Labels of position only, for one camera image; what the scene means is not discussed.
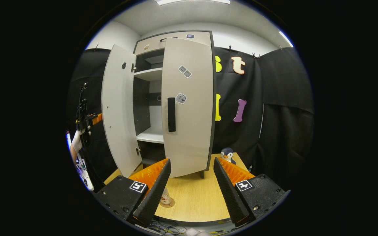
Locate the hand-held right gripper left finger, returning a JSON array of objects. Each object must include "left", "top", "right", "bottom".
[{"left": 94, "top": 159, "right": 172, "bottom": 227}]

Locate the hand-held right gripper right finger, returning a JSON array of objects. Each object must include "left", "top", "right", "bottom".
[{"left": 213, "top": 157, "right": 290, "bottom": 227}]

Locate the clear bottle red white label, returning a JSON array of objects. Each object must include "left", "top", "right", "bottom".
[{"left": 160, "top": 187, "right": 174, "bottom": 206}]

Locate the white cabinet door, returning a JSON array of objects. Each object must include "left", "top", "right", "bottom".
[
  {"left": 161, "top": 37, "right": 214, "bottom": 178},
  {"left": 101, "top": 44, "right": 142, "bottom": 178}
]

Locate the grey white cabinet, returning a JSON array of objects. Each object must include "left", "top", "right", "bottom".
[{"left": 133, "top": 30, "right": 217, "bottom": 179}]

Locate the cabinet drawer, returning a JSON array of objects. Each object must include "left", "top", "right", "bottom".
[{"left": 134, "top": 31, "right": 212, "bottom": 55}]

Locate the penguin plush toy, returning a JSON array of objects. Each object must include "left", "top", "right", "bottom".
[{"left": 221, "top": 147, "right": 237, "bottom": 165}]

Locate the black backdrop cloth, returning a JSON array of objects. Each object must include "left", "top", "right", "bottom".
[{"left": 67, "top": 47, "right": 315, "bottom": 192}]

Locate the ceiling light panel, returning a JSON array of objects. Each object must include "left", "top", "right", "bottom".
[{"left": 155, "top": 0, "right": 231, "bottom": 5}]

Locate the black door handle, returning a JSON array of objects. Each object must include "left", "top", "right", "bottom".
[{"left": 167, "top": 97, "right": 176, "bottom": 132}]

